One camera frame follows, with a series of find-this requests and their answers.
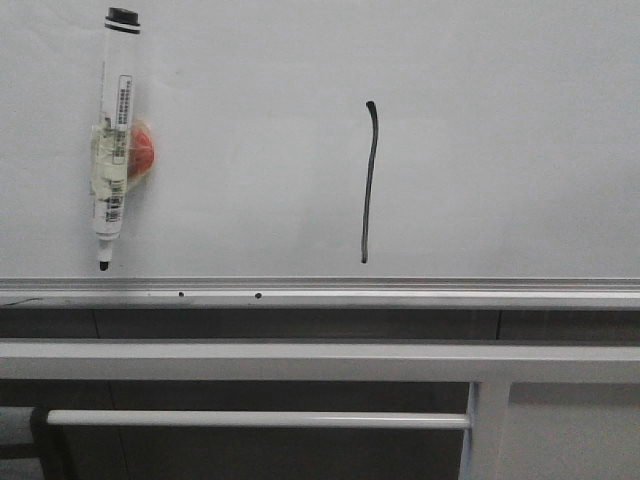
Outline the white marker with red magnet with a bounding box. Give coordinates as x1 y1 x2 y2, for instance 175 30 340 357
90 7 141 272

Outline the white whiteboard with aluminium frame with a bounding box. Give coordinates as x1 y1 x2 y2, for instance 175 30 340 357
1 1 639 309

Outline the white metal stand frame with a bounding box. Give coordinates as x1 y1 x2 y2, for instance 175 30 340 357
1 340 639 479

